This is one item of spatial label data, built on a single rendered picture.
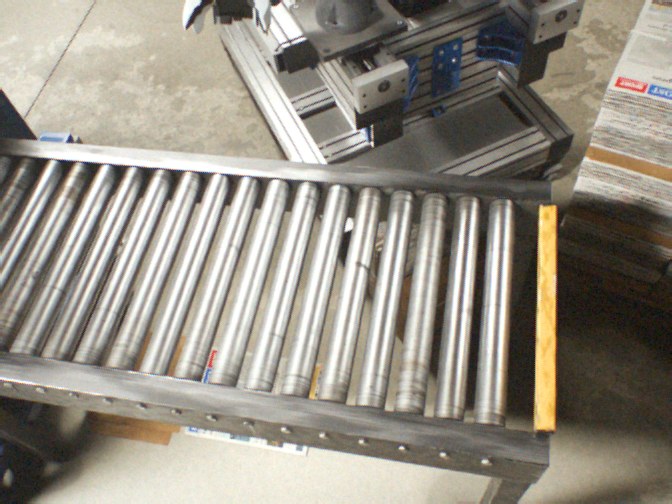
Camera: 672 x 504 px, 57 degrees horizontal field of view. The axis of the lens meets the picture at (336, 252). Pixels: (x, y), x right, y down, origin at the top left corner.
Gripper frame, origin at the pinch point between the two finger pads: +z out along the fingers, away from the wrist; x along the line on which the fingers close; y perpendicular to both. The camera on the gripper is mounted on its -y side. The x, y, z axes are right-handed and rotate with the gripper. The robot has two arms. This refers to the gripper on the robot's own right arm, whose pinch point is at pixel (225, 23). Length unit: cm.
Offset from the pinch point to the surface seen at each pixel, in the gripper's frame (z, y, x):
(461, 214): 4, 39, -42
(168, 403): 41, 45, 10
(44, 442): 29, 121, 60
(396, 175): -6, 40, -30
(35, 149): -19, 51, 50
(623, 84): -26, 31, -77
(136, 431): 22, 130, 38
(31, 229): 3, 52, 46
